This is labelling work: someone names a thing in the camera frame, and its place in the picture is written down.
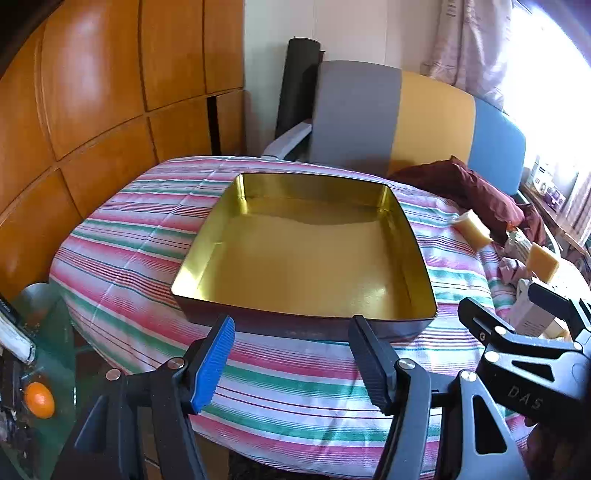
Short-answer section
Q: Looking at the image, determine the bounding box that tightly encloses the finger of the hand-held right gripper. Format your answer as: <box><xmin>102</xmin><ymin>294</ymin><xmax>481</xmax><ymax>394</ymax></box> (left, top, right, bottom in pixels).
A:
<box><xmin>458</xmin><ymin>298</ymin><xmax>583</xmax><ymax>357</ymax></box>
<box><xmin>529</xmin><ymin>281</ymin><xmax>591</xmax><ymax>352</ymax></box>

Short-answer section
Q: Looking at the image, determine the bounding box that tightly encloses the black rolled mat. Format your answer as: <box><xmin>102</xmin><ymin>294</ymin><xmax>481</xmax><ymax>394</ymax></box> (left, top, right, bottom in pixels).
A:
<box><xmin>276</xmin><ymin>38</ymin><xmax>321</xmax><ymax>139</ymax></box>

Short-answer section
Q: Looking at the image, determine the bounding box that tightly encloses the gold metal tin box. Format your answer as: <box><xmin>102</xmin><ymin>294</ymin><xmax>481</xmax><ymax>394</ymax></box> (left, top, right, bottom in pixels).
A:
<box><xmin>171</xmin><ymin>173</ymin><xmax>438</xmax><ymax>342</ymax></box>

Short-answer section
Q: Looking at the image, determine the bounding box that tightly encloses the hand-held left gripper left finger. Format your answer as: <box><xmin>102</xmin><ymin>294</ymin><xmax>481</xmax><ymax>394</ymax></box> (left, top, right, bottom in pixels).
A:
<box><xmin>51</xmin><ymin>315</ymin><xmax>236</xmax><ymax>480</ymax></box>

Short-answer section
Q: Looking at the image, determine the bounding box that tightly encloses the pink sock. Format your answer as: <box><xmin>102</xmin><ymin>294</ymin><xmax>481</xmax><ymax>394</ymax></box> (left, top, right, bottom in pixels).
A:
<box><xmin>496</xmin><ymin>256</ymin><xmax>527</xmax><ymax>283</ymax></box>

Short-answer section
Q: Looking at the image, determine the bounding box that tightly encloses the wooden window ledge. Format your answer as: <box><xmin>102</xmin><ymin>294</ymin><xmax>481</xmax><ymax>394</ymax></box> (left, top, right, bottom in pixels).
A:
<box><xmin>519</xmin><ymin>182</ymin><xmax>591</xmax><ymax>259</ymax></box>

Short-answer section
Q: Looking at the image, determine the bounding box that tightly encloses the white cardboard medicine box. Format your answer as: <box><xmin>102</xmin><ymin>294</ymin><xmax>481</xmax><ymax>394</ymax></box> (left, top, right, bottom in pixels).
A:
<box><xmin>512</xmin><ymin>279</ymin><xmax>573</xmax><ymax>340</ymax></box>

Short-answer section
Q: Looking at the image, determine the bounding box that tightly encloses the wooden wardrobe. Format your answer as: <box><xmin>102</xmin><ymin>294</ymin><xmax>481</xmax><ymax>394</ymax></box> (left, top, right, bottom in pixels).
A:
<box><xmin>0</xmin><ymin>0</ymin><xmax>245</xmax><ymax>301</ymax></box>

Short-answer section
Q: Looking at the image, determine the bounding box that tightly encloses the yellow sponge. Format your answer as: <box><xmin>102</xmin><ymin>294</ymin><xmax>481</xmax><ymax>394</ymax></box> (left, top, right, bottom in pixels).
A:
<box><xmin>526</xmin><ymin>243</ymin><xmax>561</xmax><ymax>283</ymax></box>
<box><xmin>455</xmin><ymin>210</ymin><xmax>494</xmax><ymax>247</ymax></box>

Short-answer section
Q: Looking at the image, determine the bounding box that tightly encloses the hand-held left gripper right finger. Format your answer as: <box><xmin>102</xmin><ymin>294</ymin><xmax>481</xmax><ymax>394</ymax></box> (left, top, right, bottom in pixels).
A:
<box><xmin>348</xmin><ymin>315</ymin><xmax>532</xmax><ymax>480</ymax></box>

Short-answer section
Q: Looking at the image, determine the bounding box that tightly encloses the pink curtain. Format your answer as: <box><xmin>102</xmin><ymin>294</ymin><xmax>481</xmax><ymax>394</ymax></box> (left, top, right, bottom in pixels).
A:
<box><xmin>420</xmin><ymin>0</ymin><xmax>513</xmax><ymax>112</ymax></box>

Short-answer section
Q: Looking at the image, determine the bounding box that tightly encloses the orange fruit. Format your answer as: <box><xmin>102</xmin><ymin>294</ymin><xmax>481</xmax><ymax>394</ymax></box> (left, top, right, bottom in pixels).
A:
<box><xmin>24</xmin><ymin>382</ymin><xmax>56</xmax><ymax>420</ymax></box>

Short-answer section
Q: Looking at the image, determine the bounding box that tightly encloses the clear plastic packet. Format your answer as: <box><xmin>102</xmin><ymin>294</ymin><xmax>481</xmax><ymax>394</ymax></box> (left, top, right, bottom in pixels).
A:
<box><xmin>503</xmin><ymin>226</ymin><xmax>533</xmax><ymax>259</ymax></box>

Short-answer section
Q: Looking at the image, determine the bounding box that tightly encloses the glass side table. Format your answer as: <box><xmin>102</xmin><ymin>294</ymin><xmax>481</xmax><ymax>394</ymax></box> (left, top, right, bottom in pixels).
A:
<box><xmin>0</xmin><ymin>281</ymin><xmax>93</xmax><ymax>480</ymax></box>

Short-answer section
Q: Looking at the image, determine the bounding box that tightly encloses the striped tablecloth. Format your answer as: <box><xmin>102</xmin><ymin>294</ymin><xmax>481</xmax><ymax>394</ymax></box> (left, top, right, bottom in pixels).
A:
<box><xmin>48</xmin><ymin>156</ymin><xmax>591</xmax><ymax>478</ymax></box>

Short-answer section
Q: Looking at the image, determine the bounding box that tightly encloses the purple white carton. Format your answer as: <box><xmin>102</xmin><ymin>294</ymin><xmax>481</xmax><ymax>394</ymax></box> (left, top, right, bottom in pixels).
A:
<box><xmin>531</xmin><ymin>159</ymin><xmax>566</xmax><ymax>208</ymax></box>

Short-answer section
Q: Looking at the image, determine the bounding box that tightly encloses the white flat object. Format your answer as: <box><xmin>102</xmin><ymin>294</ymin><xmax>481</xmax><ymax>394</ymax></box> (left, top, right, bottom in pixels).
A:
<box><xmin>0</xmin><ymin>300</ymin><xmax>38</xmax><ymax>363</ymax></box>

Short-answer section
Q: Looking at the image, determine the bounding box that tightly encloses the maroon cloth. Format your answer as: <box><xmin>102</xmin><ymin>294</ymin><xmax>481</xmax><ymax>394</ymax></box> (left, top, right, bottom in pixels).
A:
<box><xmin>388</xmin><ymin>156</ymin><xmax>548</xmax><ymax>245</ymax></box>

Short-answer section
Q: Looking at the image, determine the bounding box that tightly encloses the grey yellow blue chair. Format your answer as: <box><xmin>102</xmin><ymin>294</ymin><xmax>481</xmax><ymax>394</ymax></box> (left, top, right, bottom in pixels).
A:
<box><xmin>263</xmin><ymin>60</ymin><xmax>527</xmax><ymax>197</ymax></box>

